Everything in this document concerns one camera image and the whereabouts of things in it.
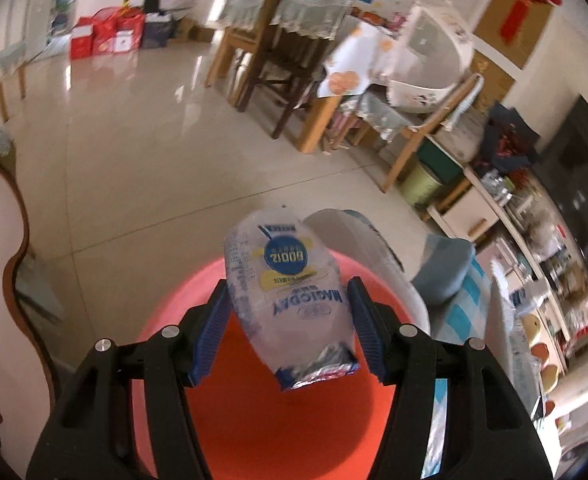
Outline white grey foil bag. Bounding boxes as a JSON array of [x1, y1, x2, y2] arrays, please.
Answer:
[[224, 209, 359, 390]]

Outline pink plastic trash bin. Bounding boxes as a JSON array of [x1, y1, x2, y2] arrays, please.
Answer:
[[132, 252, 413, 479]]

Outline blue cushion chair back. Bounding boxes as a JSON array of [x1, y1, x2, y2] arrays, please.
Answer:
[[411, 234, 475, 308]]

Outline blue white checkered tablecloth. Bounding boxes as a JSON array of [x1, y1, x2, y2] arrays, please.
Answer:
[[421, 257, 546, 478]]

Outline green waste bin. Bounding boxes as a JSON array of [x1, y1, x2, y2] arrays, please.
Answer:
[[399, 162, 443, 206]]

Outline white milk bottle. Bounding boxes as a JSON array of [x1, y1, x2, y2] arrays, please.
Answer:
[[509, 287, 530, 312]]

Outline white tv cabinet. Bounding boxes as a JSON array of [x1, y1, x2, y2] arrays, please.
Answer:
[[425, 167, 575, 361]]

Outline yellow pear left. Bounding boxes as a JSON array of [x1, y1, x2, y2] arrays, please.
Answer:
[[520, 313, 542, 347]]

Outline yellow pear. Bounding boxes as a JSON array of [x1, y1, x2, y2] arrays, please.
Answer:
[[520, 313, 542, 347], [540, 364, 560, 394]]

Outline red apple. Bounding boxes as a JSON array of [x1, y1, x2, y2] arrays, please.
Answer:
[[530, 342, 550, 367]]

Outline yellow pear right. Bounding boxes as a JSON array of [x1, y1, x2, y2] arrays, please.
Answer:
[[540, 364, 560, 394]]

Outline wooden chair light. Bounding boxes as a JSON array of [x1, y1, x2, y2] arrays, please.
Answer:
[[333, 72, 483, 194]]

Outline dark flower bouquet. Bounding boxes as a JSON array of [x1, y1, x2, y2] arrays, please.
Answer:
[[474, 102, 540, 177]]

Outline dark wooden chair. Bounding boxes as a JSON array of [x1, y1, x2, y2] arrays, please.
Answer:
[[236, 0, 347, 139]]

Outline black flat television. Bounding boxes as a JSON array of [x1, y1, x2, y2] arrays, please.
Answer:
[[533, 98, 588, 272]]

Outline white floral dining tablecloth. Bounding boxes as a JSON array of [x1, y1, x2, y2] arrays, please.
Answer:
[[317, 21, 408, 98]]

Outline white mesh food cover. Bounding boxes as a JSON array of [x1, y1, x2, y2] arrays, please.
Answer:
[[382, 2, 474, 114]]

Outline red gift boxes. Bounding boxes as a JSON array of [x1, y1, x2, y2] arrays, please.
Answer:
[[69, 6, 145, 61]]

